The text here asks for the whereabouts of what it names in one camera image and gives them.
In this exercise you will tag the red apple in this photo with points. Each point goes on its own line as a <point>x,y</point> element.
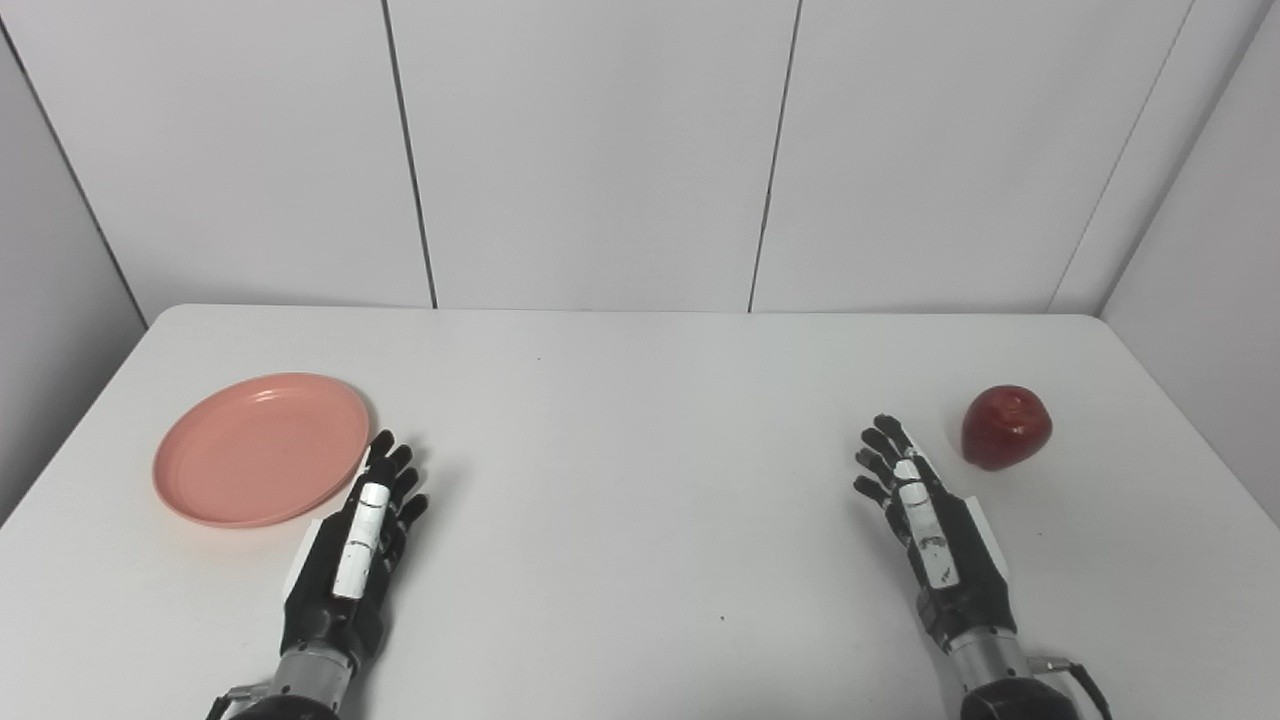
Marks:
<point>1005,428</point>

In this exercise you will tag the pink plastic plate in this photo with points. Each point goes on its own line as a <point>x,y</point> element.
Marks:
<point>262,450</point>

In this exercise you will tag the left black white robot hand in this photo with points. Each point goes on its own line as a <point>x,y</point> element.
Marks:
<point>350,565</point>

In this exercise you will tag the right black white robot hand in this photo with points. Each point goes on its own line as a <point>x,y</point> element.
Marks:
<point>945,560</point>

